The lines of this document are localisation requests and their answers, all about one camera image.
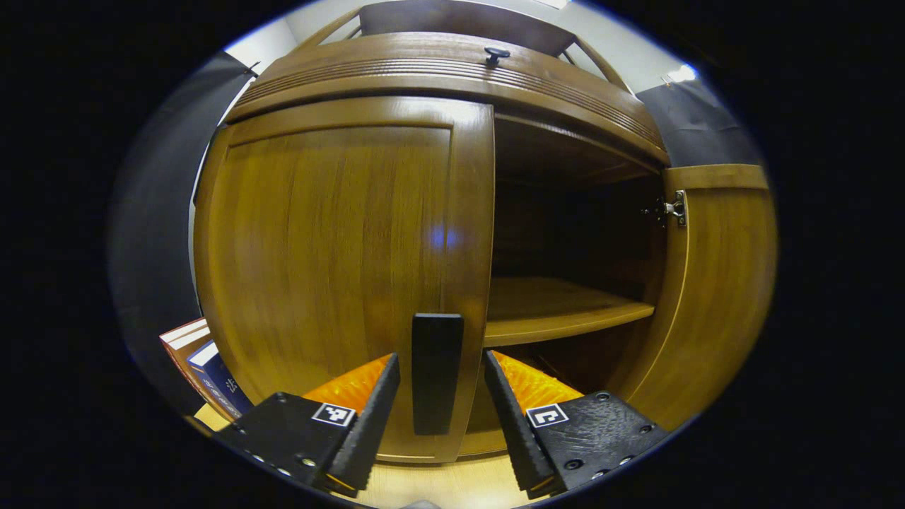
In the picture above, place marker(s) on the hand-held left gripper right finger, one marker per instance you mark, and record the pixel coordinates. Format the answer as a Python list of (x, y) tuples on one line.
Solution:
[(512, 424)]

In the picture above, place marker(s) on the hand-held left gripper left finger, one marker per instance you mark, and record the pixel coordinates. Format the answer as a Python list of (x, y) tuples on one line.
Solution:
[(371, 424)]

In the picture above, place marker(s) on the wooden shoe cabinet door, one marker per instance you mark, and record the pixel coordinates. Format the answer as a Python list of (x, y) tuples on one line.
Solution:
[(721, 297), (318, 233)]

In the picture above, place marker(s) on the wooden double-door shoe cabinet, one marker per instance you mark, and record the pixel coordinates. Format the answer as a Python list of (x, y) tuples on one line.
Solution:
[(438, 88)]

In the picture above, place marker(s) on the metal door hinge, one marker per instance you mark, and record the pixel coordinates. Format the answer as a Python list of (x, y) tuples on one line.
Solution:
[(675, 208)]

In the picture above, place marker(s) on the wooden cabinet drawer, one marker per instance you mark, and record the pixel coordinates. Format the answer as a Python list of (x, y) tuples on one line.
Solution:
[(396, 60)]

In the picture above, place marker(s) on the blue book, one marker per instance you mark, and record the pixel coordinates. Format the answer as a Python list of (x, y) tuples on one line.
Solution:
[(223, 385)]

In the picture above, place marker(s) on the brown book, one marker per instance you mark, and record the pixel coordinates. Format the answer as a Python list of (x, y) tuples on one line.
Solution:
[(194, 371)]

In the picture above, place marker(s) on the round black drawer knob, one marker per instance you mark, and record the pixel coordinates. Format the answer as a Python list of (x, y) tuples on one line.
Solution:
[(497, 54)]

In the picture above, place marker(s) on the ceiling light panel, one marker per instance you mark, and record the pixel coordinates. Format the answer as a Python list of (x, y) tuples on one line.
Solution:
[(683, 73)]

